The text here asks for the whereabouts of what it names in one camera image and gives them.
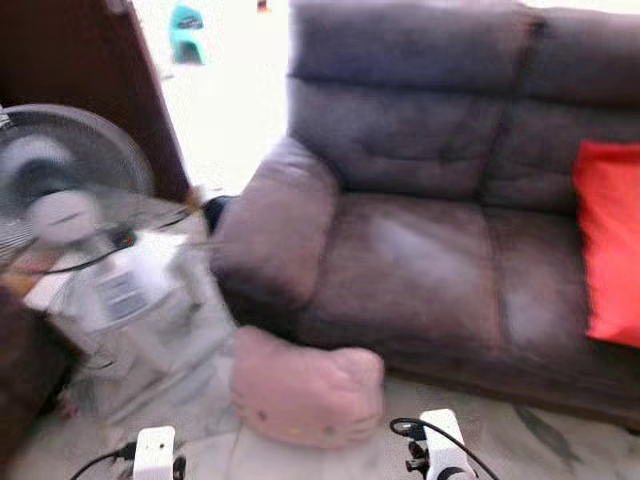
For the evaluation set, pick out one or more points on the red pillow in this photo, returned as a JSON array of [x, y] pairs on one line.
[[612, 240]]

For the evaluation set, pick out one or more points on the pink cat face pillow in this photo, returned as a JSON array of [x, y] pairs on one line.
[[300, 390]]

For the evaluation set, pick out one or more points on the dark grey fabric sofa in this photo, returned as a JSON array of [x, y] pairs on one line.
[[420, 150]]

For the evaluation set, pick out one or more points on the black power strip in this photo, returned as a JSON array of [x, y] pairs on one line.
[[124, 238]]

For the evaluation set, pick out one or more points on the white standing fan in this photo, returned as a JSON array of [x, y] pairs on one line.
[[70, 215]]

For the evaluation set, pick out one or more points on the dark wooden cabinet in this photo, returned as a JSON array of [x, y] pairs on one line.
[[80, 60]]

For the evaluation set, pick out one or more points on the teal plastic stool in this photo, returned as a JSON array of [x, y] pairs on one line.
[[187, 42]]

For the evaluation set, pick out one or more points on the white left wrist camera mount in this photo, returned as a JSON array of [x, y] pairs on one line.
[[153, 455]]

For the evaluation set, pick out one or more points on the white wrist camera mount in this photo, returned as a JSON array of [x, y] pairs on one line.
[[445, 440], [153, 455]]

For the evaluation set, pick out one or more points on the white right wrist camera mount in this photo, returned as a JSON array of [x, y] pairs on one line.
[[445, 440]]

